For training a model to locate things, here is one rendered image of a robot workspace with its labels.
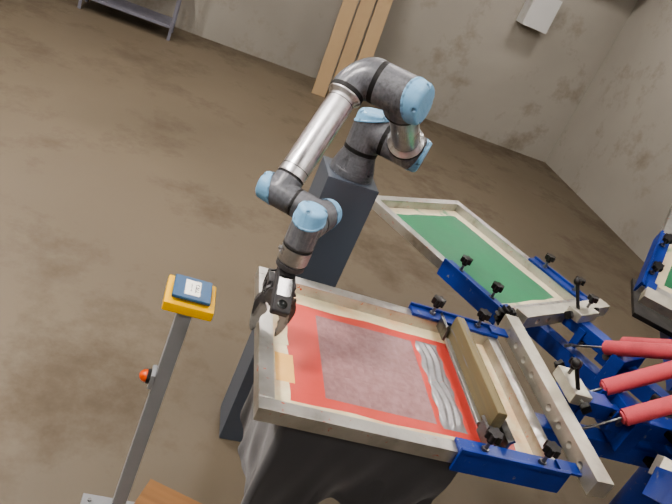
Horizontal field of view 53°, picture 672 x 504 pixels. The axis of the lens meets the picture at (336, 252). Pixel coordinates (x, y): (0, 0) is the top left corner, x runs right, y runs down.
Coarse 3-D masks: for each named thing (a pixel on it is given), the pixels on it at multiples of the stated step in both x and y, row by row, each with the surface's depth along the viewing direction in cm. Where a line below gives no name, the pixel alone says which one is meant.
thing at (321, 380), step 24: (312, 360) 169; (336, 360) 173; (312, 384) 161; (336, 384) 164; (360, 384) 168; (384, 384) 172; (408, 384) 176; (336, 408) 157; (360, 408) 160; (384, 408) 164; (408, 408) 167; (432, 408) 171; (456, 432) 166
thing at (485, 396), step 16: (464, 320) 196; (448, 336) 198; (464, 336) 189; (464, 352) 186; (464, 368) 183; (480, 368) 176; (480, 384) 173; (480, 400) 171; (496, 400) 166; (480, 416) 169; (496, 416) 162
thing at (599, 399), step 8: (592, 392) 193; (592, 400) 189; (600, 400) 190; (608, 400) 192; (576, 408) 188; (592, 408) 189; (600, 408) 189; (608, 408) 189; (592, 416) 190; (600, 416) 191
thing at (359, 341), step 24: (312, 312) 188; (288, 336) 174; (312, 336) 178; (336, 336) 182; (360, 336) 187; (384, 336) 192; (408, 336) 197; (360, 360) 177; (384, 360) 181; (408, 360) 186; (456, 384) 185
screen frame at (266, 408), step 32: (256, 288) 185; (320, 288) 194; (416, 320) 203; (256, 352) 160; (256, 384) 150; (512, 384) 190; (256, 416) 143; (288, 416) 144; (320, 416) 147; (384, 448) 151; (416, 448) 152; (448, 448) 154
